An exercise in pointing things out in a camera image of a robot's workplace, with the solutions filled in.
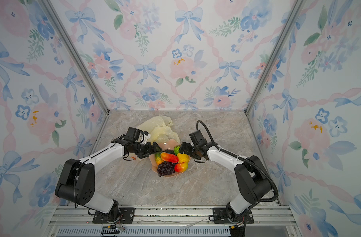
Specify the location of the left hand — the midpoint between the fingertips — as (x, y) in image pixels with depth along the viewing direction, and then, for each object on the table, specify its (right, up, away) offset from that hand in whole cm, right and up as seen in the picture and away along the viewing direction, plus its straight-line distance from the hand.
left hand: (157, 151), depth 88 cm
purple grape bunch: (+5, -8, -6) cm, 12 cm away
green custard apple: (+11, +1, +2) cm, 11 cm away
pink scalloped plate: (+6, +3, +8) cm, 11 cm away
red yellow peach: (+14, -8, -6) cm, 17 cm away
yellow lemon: (+15, -3, -4) cm, 16 cm away
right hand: (+17, 0, +2) cm, 17 cm away
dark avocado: (+7, -1, +3) cm, 7 cm away
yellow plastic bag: (0, +13, +11) cm, 17 cm away
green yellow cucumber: (0, -4, 0) cm, 4 cm away
